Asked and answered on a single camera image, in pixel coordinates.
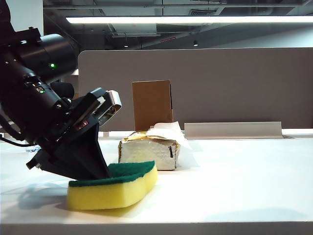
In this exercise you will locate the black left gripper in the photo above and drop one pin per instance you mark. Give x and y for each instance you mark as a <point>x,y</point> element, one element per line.
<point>73,117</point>

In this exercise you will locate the yellow sponge with green pad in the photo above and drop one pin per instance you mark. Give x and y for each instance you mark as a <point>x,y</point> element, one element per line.
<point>110,193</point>

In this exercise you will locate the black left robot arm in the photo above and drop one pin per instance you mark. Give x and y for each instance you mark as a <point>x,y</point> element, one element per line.
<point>27,80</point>

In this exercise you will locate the black office chair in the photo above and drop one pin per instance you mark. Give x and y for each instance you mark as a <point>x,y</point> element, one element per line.
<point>64,88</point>

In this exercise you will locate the brown cardboard box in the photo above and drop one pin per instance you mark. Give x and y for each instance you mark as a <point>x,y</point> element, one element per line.
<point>151,105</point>

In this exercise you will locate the white tissue sheet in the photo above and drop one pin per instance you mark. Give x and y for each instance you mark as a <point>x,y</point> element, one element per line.
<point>168,131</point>

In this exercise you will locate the wide brown desk partition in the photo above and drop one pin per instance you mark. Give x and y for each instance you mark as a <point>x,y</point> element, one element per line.
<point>220,85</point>

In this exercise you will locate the black pendant ceiling lamp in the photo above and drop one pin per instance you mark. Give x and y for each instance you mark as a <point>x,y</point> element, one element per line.
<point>195,44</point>

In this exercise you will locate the long linear ceiling light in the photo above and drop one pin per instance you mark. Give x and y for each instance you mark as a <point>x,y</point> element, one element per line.
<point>171,19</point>

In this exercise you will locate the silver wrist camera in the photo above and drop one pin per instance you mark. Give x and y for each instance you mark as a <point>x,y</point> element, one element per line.
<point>111,105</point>

